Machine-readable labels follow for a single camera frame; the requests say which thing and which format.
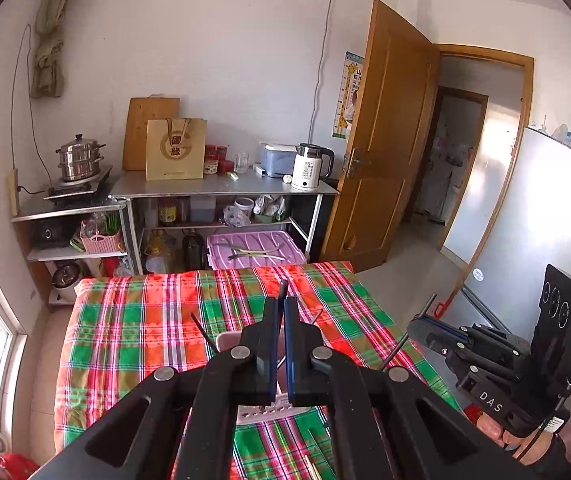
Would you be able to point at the white jar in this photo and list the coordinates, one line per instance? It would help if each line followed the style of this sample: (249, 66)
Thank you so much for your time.
(244, 207)

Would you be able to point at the giraffe height chart poster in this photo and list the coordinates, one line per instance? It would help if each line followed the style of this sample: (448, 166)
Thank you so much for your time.
(348, 100)

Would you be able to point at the translucent plastic container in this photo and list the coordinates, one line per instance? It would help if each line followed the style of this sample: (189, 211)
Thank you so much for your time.
(202, 209)

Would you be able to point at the black pot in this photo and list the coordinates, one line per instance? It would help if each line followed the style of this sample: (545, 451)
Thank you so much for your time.
(48, 234)

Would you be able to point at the wooden wall board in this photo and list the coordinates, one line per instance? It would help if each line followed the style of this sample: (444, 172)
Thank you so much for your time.
(13, 190)

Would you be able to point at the wooden door frame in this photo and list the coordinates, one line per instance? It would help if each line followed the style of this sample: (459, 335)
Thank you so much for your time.
(528, 90)

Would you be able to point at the metal shelf rack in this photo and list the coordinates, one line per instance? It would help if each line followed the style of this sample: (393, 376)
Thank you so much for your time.
(65, 211)

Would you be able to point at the sauce bottle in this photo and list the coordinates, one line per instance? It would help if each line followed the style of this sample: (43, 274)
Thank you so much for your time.
(167, 212)

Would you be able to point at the cloth-wrapped pipe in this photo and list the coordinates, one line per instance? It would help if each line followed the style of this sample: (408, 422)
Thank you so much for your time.
(48, 60)

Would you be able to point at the white rice cooker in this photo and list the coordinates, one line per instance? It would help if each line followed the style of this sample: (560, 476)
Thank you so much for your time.
(65, 277)

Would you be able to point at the small white box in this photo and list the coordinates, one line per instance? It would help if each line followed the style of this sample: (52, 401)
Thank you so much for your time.
(259, 169)

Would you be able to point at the pale blue countertop appliance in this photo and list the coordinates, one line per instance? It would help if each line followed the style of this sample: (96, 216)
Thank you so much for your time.
(278, 160)

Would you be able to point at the stainless steel table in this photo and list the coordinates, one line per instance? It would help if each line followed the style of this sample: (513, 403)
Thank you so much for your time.
(190, 187)

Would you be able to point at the purple storage box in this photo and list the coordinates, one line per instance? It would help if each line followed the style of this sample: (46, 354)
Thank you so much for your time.
(245, 237)

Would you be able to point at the stainless steel steamer pot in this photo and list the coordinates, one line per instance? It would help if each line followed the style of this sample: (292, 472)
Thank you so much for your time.
(80, 160)

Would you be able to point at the red tin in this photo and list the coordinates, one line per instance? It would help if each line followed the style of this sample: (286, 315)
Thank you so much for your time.
(226, 166)

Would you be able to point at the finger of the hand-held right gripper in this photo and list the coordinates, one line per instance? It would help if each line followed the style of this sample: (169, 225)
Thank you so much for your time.
(430, 337)
(448, 326)

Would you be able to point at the silver refrigerator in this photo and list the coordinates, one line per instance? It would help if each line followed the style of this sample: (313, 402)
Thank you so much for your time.
(525, 210)

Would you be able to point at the wooden cutting board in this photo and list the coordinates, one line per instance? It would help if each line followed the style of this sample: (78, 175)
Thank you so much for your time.
(138, 130)

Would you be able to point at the clear plastic bag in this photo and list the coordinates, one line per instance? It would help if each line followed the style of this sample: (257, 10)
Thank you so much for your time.
(235, 216)

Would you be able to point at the white plastic bag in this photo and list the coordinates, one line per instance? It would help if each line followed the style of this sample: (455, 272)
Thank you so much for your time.
(568, 137)

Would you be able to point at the white electric kettle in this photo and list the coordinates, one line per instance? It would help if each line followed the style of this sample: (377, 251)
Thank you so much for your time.
(308, 170)

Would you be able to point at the metal tongs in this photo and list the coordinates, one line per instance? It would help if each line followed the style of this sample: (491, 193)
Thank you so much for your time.
(260, 251)

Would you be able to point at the yellow cooking oil bottle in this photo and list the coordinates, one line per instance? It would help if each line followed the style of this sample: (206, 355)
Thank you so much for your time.
(154, 252)

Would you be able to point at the green bowl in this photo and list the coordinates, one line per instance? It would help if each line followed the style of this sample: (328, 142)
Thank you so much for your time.
(268, 218)

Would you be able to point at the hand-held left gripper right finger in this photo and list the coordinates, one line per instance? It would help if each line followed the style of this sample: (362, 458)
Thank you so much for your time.
(293, 355)

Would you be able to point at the red plastic object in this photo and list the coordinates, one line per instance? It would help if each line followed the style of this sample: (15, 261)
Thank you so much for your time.
(445, 304)

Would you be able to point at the wooden door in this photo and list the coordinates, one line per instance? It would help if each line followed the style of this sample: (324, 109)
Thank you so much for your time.
(390, 135)

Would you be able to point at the clear drinking glass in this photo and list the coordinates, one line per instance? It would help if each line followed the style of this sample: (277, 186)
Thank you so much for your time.
(241, 162)

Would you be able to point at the induction cooktop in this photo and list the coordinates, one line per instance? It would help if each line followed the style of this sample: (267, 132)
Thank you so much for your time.
(73, 191)

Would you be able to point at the plaid tablecloth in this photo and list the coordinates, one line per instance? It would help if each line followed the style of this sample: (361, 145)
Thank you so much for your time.
(140, 320)

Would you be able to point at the dark glass bottle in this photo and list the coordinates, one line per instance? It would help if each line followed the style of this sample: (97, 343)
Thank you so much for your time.
(193, 250)

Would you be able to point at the brown paper gift bag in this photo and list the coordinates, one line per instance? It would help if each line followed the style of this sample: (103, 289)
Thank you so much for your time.
(175, 150)

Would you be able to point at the pink plastic utensil basket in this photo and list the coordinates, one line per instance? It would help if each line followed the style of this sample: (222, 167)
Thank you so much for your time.
(275, 412)

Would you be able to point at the person's right hand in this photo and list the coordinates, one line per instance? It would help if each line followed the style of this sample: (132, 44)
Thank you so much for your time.
(495, 430)

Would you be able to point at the labelled red lidded jar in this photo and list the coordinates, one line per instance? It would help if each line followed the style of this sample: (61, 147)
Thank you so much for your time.
(210, 166)

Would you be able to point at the small pink basket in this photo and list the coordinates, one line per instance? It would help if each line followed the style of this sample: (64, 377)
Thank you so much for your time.
(100, 244)

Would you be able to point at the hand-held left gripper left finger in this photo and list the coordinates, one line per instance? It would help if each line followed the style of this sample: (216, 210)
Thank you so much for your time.
(265, 355)

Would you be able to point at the black chopstick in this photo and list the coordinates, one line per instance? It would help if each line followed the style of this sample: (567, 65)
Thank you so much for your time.
(203, 332)
(283, 290)
(395, 352)

